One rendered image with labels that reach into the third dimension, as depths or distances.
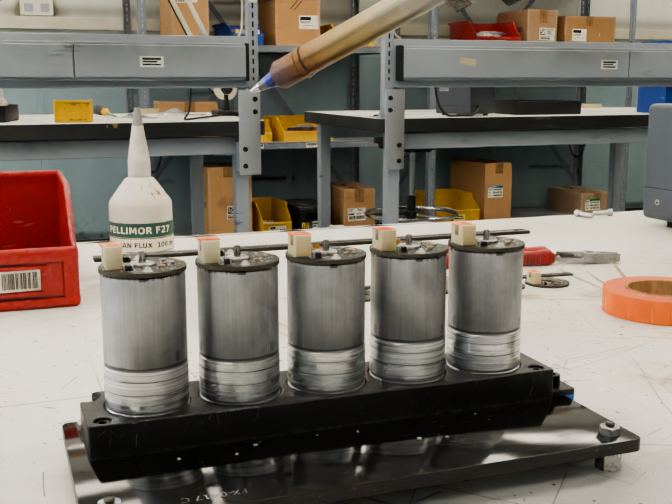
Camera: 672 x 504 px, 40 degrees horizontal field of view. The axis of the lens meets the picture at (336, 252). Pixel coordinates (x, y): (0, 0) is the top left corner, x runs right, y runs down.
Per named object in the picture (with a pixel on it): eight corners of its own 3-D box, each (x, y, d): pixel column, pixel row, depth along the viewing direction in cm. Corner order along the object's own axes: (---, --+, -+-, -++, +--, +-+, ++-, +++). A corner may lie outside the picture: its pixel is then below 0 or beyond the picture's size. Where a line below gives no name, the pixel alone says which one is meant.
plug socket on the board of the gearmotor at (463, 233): (483, 244, 30) (483, 224, 30) (459, 246, 30) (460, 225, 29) (471, 240, 31) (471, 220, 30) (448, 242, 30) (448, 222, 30)
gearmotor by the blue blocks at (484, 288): (532, 394, 31) (539, 242, 30) (466, 403, 30) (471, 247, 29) (495, 373, 33) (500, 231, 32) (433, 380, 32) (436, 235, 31)
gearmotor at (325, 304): (376, 415, 29) (378, 253, 28) (301, 425, 28) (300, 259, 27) (348, 391, 31) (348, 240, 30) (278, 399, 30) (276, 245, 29)
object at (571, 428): (514, 396, 34) (515, 366, 34) (641, 473, 27) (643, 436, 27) (63, 456, 29) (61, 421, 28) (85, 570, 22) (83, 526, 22)
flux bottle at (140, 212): (106, 297, 49) (97, 108, 47) (119, 283, 52) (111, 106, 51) (170, 297, 49) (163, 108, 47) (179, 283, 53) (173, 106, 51)
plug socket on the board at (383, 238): (404, 250, 29) (404, 229, 29) (378, 252, 29) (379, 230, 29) (393, 246, 30) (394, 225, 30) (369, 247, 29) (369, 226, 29)
